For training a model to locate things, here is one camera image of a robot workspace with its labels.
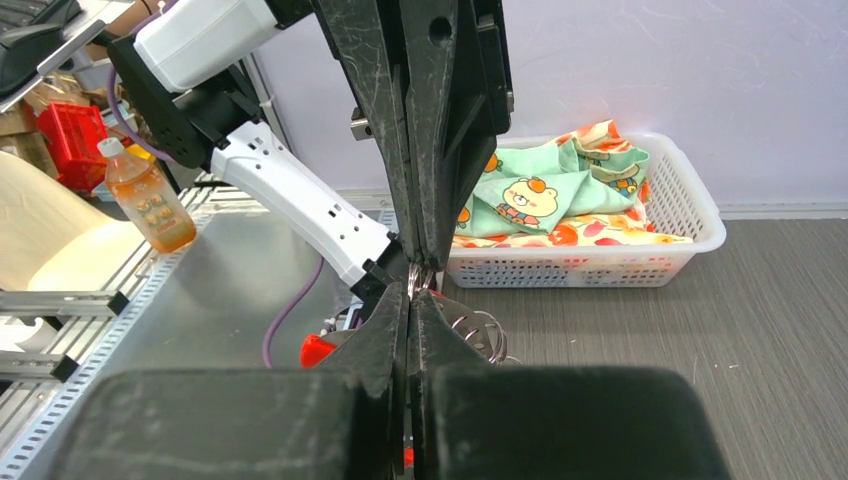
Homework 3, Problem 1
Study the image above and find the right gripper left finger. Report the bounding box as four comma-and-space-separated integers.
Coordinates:
49, 283, 409, 479

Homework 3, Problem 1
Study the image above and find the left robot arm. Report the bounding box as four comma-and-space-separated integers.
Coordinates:
108, 0, 512, 305

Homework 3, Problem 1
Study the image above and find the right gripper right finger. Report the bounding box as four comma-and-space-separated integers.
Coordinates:
406, 290, 730, 480

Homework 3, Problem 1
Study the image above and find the white plastic basket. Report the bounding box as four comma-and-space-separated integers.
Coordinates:
446, 132, 726, 288

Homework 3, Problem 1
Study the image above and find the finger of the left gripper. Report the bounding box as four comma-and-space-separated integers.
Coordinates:
400, 1, 514, 271
313, 0, 422, 263

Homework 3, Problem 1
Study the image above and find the red plastic crate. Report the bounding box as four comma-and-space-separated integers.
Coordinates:
37, 102, 107, 195

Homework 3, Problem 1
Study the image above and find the orange drink bottle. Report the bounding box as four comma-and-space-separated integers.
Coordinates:
97, 137, 197, 253

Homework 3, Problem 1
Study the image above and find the colourful patterned cloth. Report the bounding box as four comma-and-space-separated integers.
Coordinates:
453, 120, 692, 248

